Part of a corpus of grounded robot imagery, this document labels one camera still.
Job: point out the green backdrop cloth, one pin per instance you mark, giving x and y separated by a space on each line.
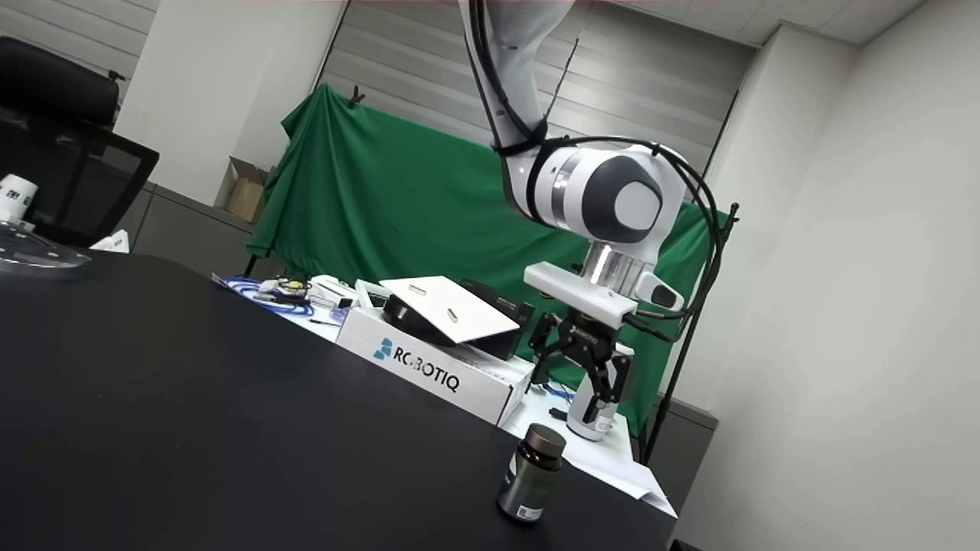
407 203

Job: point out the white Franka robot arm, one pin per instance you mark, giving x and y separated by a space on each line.
571 193

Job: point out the brown cardboard box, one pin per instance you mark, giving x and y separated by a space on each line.
247 193

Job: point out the black backdrop stand pole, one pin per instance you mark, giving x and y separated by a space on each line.
693 337

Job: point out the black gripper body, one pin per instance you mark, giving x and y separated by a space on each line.
598 335

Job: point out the white crumpled tissue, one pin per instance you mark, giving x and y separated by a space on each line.
111 244

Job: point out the small black plug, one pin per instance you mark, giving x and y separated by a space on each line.
558 415

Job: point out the small white device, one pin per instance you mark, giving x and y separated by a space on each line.
330 290

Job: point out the white flat sheet lid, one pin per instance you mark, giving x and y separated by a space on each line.
447 308

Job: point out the grey roller shutter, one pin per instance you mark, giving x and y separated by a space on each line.
407 63

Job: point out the small white object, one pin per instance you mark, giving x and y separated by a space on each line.
15 200

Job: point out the grey low cabinet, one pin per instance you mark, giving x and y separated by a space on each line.
684 445

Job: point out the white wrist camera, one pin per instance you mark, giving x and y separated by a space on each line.
578 296

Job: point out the white Robotiq cardboard box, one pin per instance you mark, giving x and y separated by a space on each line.
429 371

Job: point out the green bottle with dark cap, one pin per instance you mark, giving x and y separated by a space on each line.
532 478

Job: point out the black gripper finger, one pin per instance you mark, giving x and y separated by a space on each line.
581 371
615 384

